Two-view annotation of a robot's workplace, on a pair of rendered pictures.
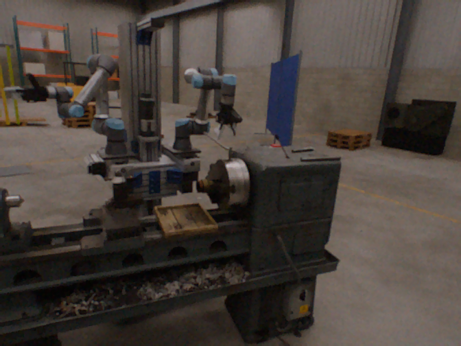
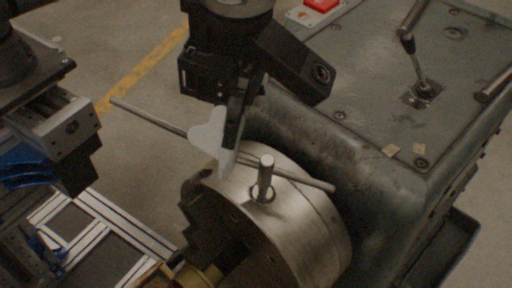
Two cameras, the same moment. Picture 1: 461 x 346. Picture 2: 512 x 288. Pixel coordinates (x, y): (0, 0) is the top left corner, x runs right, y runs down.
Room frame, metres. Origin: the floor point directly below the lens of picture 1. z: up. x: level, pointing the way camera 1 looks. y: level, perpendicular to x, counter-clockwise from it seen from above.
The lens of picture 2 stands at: (1.43, 0.17, 1.78)
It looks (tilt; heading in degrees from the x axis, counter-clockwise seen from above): 50 degrees down; 337
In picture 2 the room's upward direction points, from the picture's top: straight up
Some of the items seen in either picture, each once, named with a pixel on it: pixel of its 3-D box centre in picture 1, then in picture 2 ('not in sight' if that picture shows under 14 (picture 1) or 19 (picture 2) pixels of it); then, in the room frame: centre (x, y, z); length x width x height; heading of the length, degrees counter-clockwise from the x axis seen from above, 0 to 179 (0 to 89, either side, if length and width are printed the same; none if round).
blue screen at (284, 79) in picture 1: (278, 104); not in sight; (8.55, -1.19, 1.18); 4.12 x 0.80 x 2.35; 2
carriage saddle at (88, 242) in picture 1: (111, 224); not in sight; (1.52, 0.63, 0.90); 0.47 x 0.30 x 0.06; 23
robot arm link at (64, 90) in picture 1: (62, 93); not in sight; (1.95, 1.07, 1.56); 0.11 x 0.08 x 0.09; 143
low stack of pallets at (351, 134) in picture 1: (349, 139); not in sight; (9.21, -3.52, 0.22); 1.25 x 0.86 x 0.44; 133
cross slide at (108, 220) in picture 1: (120, 214); not in sight; (1.55, 0.60, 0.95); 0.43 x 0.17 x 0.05; 23
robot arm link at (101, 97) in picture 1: (101, 96); not in sight; (2.17, 0.92, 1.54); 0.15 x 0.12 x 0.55; 54
